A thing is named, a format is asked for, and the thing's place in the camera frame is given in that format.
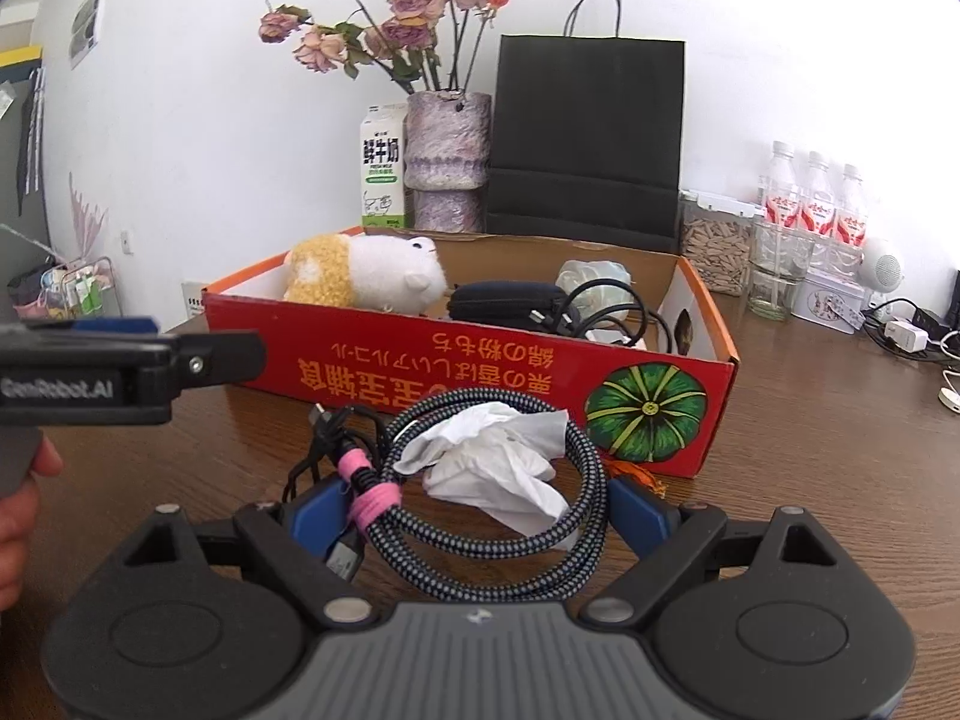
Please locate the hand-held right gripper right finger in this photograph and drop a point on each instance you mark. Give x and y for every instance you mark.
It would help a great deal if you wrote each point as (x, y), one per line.
(637, 517)

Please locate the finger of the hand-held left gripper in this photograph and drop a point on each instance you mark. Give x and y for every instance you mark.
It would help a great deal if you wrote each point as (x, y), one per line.
(120, 326)
(221, 360)

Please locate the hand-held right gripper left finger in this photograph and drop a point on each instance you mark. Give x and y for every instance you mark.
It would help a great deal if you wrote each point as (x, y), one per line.
(319, 517)

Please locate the white tissue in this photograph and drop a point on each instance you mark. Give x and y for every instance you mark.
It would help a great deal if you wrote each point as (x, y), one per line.
(487, 465)

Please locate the yellow and white plush toy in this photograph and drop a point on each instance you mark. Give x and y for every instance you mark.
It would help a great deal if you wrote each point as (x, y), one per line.
(375, 274)

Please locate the red cardboard box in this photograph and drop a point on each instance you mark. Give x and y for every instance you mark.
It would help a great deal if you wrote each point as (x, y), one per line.
(465, 382)

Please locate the white tissue wad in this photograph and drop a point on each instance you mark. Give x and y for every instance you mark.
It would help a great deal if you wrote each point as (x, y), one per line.
(592, 277)

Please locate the black zip case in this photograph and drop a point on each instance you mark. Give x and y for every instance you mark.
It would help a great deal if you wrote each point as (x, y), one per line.
(502, 304)

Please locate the person's left hand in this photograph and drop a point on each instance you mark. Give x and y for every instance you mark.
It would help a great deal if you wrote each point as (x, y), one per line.
(19, 540)

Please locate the milk carton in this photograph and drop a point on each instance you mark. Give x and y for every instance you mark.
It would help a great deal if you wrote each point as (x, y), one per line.
(384, 172)

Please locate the clear drinking glass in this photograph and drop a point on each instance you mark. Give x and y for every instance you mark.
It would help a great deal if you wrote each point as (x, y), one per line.
(772, 285)

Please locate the clear jar of seeds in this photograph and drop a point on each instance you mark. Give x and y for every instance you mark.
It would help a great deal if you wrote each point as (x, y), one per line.
(716, 247)

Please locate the purple textured vase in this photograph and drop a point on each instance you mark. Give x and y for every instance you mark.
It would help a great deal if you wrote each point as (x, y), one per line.
(448, 157)

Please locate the white power adapter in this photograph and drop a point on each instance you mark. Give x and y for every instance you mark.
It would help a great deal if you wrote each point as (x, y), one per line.
(907, 335)

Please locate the white round speaker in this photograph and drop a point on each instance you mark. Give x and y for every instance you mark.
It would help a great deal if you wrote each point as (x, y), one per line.
(883, 266)

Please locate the water bottle with red label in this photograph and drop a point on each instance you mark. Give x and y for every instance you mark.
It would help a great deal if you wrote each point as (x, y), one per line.
(851, 214)
(817, 202)
(780, 187)

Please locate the black paper bag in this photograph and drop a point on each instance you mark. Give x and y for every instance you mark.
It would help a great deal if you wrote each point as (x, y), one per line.
(585, 142)

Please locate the bunch of dried roses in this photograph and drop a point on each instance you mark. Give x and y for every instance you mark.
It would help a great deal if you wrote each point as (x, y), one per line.
(409, 7)

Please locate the white wall socket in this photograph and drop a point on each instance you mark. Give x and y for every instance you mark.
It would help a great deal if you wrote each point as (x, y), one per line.
(127, 241)

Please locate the dark wall board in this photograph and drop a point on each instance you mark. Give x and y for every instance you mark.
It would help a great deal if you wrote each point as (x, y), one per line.
(22, 157)

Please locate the white wall paper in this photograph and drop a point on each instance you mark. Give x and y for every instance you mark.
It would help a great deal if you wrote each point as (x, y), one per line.
(88, 22)

